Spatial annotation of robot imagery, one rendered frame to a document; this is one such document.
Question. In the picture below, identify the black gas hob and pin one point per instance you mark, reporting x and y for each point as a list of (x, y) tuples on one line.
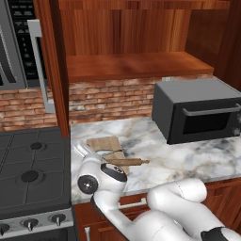
[(31, 175)]

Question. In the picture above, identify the black hob knob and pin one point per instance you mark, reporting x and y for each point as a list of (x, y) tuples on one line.
[(3, 229), (30, 224), (58, 219)]

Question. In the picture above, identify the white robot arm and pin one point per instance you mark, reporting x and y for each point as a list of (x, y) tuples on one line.
[(163, 219)]

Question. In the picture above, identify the dark grey toaster oven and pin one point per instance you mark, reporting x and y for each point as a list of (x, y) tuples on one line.
[(194, 94)]

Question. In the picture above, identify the wooden cutting board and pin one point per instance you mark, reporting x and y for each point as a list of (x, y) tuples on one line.
[(105, 142)]

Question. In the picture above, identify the wooden wall cabinet with shelf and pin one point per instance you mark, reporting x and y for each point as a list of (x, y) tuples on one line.
[(131, 66)]

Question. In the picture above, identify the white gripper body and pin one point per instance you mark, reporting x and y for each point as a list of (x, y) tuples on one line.
[(92, 158)]

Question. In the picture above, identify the wooden base cabinets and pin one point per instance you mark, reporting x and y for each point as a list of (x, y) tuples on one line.
[(226, 200)]

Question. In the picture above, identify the black and steel microwave oven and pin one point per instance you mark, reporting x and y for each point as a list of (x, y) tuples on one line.
[(12, 47)]

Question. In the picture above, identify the wooden rolling pin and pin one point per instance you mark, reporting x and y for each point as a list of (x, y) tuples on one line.
[(128, 162)]

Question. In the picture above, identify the dark wooden cabinet door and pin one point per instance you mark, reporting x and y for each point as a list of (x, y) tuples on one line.
[(232, 47)]

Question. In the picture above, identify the white wall socket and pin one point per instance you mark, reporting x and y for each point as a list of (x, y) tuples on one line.
[(167, 78)]

